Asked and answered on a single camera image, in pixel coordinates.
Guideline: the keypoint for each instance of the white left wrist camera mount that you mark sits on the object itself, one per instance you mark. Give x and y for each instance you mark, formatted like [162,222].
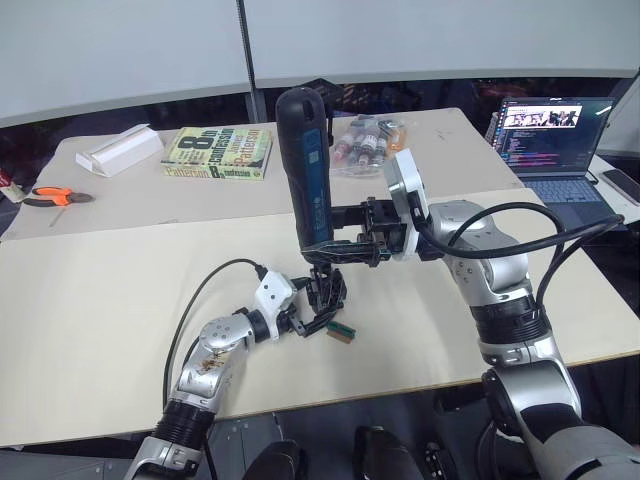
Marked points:
[272,292]

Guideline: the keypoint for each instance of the black smartphone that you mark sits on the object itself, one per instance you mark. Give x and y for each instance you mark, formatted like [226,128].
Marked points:
[622,186]

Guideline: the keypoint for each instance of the open laptop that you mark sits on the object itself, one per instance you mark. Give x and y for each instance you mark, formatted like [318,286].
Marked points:
[550,150]

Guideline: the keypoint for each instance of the small white bottle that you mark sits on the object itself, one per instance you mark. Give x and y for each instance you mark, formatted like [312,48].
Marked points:
[12,192]

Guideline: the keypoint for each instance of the clear bag of small bottles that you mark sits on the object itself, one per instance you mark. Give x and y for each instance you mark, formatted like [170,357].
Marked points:
[367,145]

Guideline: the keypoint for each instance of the dark rounded shape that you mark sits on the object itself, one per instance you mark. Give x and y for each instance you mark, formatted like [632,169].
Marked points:
[385,455]
[277,462]

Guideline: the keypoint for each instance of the white partition panel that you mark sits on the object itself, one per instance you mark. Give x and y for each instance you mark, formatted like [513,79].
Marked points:
[125,50]
[425,35]

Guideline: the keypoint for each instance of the long white box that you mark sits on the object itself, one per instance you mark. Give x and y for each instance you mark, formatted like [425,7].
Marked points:
[120,150]

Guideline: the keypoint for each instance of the beige table cover sheet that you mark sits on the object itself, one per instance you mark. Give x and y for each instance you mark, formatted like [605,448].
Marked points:
[150,205]

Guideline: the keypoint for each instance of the black and teal electric screwdriver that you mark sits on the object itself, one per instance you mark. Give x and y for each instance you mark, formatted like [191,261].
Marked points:
[300,175]

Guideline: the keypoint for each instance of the black gripper body part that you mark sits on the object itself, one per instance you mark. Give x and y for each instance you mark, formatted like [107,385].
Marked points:
[327,292]

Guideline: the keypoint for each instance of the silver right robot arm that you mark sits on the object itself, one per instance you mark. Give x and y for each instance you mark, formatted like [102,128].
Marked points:
[500,280]

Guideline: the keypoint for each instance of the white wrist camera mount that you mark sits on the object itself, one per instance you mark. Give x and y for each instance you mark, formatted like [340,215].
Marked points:
[405,175]
[272,292]

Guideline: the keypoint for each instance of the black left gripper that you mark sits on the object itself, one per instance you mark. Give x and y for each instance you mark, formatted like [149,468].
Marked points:
[289,317]

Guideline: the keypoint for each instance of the grey partition post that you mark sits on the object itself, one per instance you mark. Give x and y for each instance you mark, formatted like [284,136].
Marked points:
[252,85]

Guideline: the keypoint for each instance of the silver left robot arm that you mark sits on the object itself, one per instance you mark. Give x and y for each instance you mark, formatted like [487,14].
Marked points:
[200,375]

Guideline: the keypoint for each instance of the yellow green paperback book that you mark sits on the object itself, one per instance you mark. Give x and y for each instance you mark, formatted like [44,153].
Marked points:
[215,150]

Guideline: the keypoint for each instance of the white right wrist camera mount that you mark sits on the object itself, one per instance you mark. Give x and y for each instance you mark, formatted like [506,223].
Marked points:
[405,175]

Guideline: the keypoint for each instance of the small green and brown block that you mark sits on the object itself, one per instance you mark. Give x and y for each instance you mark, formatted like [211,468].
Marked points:
[341,333]

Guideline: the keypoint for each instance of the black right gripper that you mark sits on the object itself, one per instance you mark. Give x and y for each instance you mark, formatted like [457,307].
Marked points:
[382,230]

